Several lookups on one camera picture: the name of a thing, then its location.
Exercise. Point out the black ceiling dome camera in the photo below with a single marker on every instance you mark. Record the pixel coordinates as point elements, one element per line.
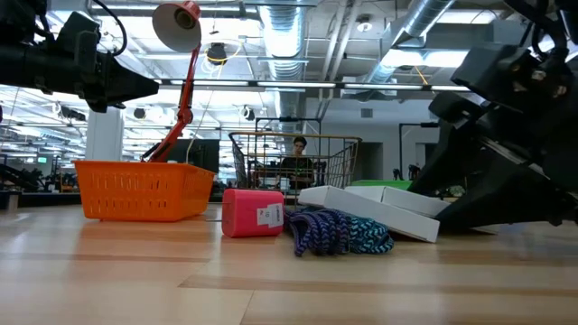
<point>217,53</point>

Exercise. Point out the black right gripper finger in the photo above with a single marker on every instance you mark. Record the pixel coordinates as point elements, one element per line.
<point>451,158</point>
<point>506,198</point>

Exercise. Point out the orange plastic basket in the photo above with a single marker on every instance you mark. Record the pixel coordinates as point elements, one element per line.
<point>135,194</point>

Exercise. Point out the black monitor panel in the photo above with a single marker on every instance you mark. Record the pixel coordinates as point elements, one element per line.
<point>203,155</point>

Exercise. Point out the red desk lamp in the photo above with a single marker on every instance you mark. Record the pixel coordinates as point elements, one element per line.
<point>183,108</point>

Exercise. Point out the silver ribbed air duct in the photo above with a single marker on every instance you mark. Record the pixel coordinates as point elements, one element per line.
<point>283,36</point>

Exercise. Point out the white box with printed text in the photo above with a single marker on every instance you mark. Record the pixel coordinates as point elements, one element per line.
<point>361,212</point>

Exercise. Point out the pink wall charger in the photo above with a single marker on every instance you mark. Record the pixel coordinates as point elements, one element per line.
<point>244,214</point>

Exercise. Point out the black tube stand frame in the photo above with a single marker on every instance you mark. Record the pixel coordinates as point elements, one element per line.
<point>415,124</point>
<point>289,119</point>

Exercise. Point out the green plastic basket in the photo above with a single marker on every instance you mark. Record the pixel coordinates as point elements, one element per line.
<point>384,184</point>

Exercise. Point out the white pillar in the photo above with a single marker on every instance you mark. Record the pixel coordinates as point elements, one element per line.
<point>105,135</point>

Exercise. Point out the silver slanted air duct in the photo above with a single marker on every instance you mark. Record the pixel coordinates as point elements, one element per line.
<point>420,18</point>

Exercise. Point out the person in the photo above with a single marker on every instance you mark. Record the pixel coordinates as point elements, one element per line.
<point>298,169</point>

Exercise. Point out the long ceiling light bar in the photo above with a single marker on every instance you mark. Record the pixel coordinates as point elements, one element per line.
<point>293,85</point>

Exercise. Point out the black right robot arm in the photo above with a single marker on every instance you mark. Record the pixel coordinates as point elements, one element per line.
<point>566,27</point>

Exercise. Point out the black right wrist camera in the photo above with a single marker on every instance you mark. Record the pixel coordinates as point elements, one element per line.
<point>492,72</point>

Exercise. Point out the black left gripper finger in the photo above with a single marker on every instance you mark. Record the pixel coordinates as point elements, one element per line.
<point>128,83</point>

